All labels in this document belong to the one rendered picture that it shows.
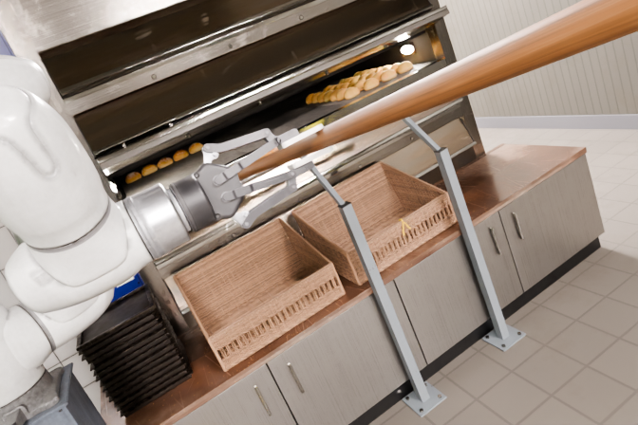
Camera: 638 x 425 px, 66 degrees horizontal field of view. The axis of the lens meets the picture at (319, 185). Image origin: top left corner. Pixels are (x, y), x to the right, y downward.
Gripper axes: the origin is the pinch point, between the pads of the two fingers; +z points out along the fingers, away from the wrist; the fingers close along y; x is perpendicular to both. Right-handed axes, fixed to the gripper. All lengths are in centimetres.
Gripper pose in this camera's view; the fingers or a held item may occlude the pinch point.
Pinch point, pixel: (305, 147)
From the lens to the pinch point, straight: 73.3
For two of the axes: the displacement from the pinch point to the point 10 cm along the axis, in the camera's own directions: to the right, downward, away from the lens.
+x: 3.3, -0.5, -9.4
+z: 8.4, -4.5, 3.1
